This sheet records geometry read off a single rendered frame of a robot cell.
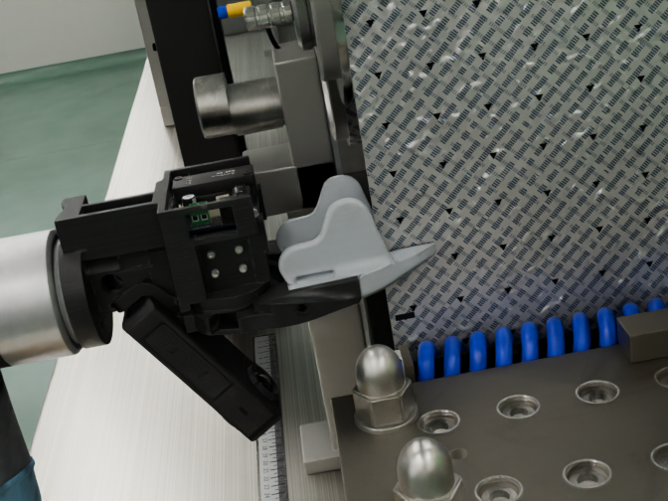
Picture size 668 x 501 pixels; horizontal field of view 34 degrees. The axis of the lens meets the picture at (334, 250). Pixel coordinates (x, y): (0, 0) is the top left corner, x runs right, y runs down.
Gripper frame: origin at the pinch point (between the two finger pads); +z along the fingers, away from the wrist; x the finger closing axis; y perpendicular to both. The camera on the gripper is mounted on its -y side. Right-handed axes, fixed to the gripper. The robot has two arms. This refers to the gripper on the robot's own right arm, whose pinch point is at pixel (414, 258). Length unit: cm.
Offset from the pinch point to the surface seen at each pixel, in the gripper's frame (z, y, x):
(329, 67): -3.0, 12.0, 2.0
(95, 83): -107, -109, 516
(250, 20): -7.0, 15.1, 3.5
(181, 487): -18.8, -19.0, 8.5
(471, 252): 3.4, -0.2, -0.3
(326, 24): -2.8, 14.7, 0.4
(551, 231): 8.3, 0.3, -0.2
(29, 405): -86, -109, 186
